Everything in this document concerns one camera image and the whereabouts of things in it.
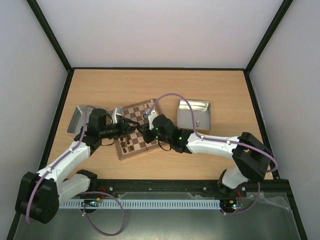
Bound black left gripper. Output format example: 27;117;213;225
100;118;141;140

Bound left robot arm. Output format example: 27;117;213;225
15;106;140;224

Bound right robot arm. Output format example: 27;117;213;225
142;114;271;196

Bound dark chess pieces group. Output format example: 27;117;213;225
119;135;135;154

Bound wooden chess board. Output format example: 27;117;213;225
114;98;160;161

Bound white pieces on board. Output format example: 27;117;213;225
143;99;154;109

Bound gold metal tin tray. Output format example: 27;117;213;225
177;99;212;131

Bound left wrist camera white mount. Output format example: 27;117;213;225
111;107;123;124

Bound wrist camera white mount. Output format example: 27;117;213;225
142;110;158;130
111;107;123;124

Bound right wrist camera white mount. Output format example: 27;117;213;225
142;110;158;130

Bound purple looped floor cable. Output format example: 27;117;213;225
83;192;125;237

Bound light blue slotted cable duct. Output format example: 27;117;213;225
59;199;221;210

